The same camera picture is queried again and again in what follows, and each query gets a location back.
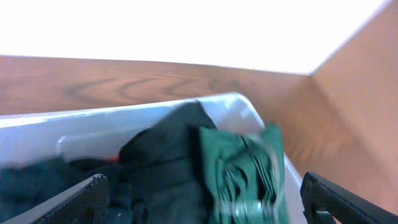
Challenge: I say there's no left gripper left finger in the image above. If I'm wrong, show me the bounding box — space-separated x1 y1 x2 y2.
3 174 109 224

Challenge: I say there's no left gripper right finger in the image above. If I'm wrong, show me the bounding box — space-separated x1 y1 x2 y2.
300 172 397 224

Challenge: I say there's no dark navy garment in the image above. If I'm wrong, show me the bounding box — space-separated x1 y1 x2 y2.
1 157 81 222

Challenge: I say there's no clear plastic storage bin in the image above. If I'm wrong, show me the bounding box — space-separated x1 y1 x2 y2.
0 91 308 224

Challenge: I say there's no black shirt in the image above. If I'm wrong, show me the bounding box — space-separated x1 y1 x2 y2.
69 102 215 224

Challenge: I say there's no dark green garment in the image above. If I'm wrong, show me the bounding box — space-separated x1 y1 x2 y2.
199 122 289 223

